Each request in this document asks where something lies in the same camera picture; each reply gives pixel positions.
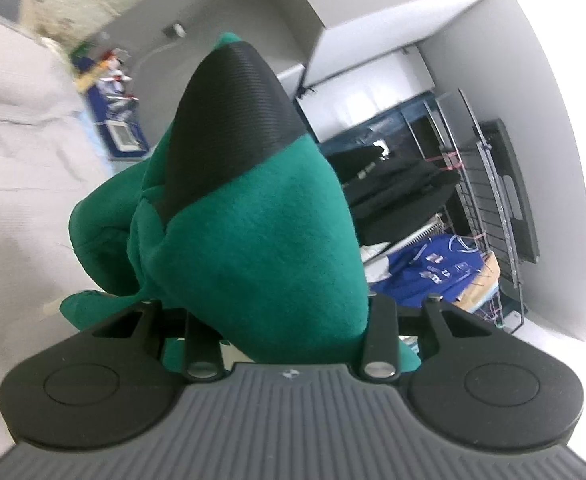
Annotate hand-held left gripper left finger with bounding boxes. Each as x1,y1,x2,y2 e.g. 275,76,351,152
90,300,227,382

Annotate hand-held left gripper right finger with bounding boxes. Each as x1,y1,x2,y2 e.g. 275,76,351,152
359,295,497,381

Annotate green hoodie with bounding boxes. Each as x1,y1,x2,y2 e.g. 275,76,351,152
59,32,422,377

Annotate black clothes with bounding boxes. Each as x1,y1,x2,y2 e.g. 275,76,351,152
327,144,462,247

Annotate metal clothes rack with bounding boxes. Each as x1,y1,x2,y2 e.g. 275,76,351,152
407,87,530,334

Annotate blue jersey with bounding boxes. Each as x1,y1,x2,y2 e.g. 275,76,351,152
372,231,494,309

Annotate tan cardboard box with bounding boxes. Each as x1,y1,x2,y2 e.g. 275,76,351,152
452,254,502,322

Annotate small white device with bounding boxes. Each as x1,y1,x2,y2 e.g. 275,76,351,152
107,119,142,152

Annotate grey bed cover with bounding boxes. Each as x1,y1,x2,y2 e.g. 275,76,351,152
0,10,116,471

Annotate white cable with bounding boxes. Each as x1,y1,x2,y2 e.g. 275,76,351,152
137,40,175,92

